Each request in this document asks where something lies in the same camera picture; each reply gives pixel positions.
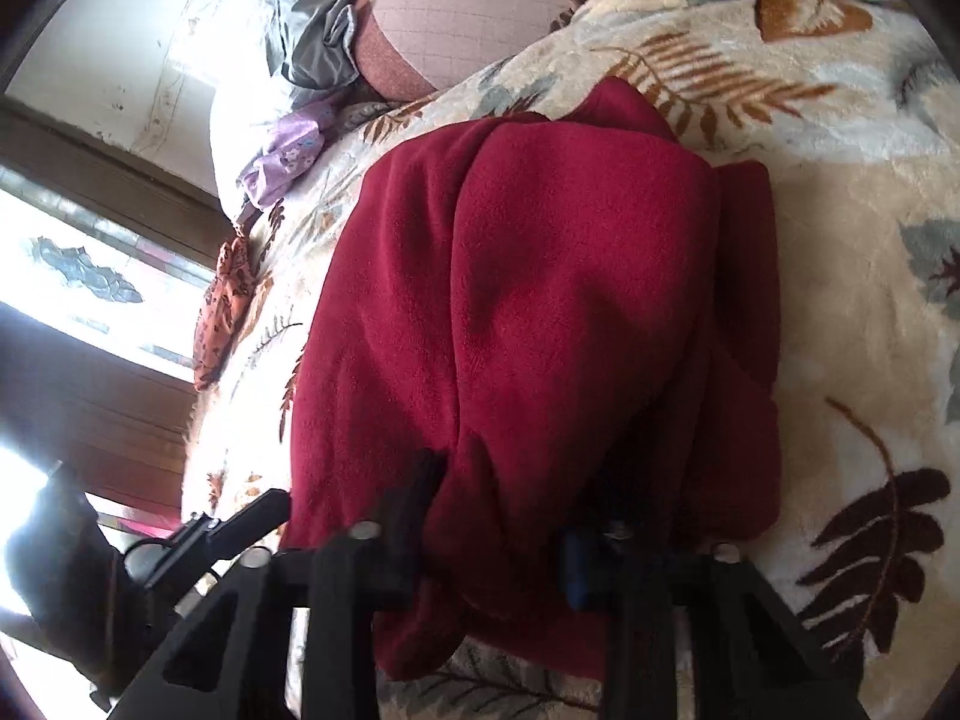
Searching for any dark red sweater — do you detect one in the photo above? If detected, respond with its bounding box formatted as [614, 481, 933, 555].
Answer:
[285, 78, 781, 679]

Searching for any person's left hand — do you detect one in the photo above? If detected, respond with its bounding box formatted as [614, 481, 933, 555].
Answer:
[2, 465, 124, 697]

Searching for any orange floral cloth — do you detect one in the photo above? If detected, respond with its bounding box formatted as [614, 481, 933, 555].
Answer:
[192, 231, 256, 392]

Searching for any purple floral cloth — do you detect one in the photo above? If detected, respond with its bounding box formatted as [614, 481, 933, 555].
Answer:
[236, 96, 340, 210]

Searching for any grey satin cloth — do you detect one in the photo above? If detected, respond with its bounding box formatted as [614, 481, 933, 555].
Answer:
[265, 0, 359, 98]

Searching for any cream leaf pattern blanket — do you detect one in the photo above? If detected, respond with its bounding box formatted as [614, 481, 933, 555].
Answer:
[181, 0, 958, 718]

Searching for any brown wooden window frame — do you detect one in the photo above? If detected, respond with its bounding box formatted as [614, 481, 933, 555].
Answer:
[2, 98, 226, 517]

